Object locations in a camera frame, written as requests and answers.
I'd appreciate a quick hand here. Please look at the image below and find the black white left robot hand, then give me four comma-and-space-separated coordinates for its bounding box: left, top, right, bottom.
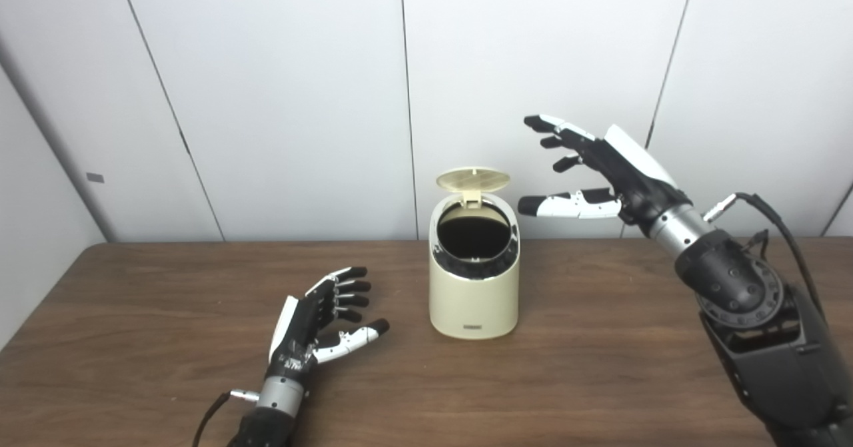
267, 266, 391, 384

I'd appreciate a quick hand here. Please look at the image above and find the cream-colored bin body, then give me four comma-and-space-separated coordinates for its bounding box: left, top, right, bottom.
428, 193, 520, 340

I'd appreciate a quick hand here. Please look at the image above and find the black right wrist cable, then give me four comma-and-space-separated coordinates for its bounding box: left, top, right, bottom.
703, 192, 827, 321

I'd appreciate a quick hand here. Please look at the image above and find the cream round bin lid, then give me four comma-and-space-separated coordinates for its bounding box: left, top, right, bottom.
436, 167, 511, 209

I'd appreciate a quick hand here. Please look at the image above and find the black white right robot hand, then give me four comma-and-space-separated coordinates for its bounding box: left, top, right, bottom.
518, 115, 694, 234

